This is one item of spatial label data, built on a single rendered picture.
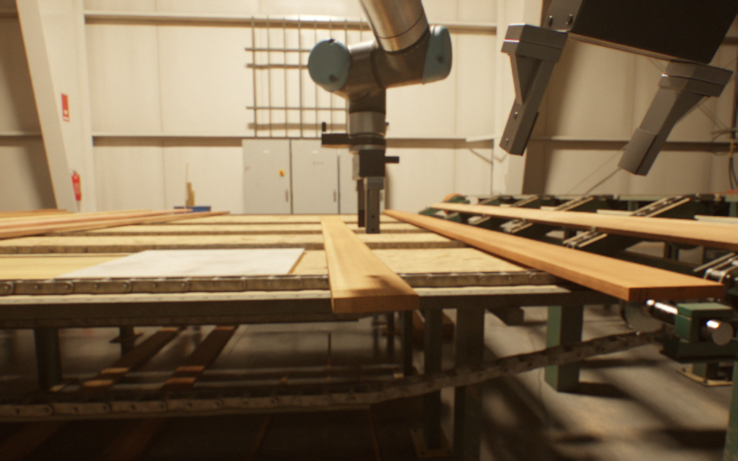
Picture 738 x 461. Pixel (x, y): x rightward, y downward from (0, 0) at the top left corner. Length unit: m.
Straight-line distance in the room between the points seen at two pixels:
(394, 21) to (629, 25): 0.27
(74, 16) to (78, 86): 1.18
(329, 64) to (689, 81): 0.43
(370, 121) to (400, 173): 6.36
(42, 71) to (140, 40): 1.64
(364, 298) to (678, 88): 0.47
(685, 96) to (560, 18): 0.14
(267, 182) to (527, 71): 6.20
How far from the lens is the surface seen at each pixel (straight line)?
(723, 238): 1.48
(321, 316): 1.58
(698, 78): 0.44
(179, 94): 7.75
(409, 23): 0.53
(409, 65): 0.57
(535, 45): 0.35
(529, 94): 0.35
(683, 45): 0.41
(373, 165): 0.66
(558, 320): 2.19
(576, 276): 0.94
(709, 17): 0.42
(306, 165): 6.38
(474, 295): 0.87
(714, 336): 1.09
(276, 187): 6.43
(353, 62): 0.61
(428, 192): 7.13
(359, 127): 0.69
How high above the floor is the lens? 1.05
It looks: 5 degrees down
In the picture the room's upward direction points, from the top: straight up
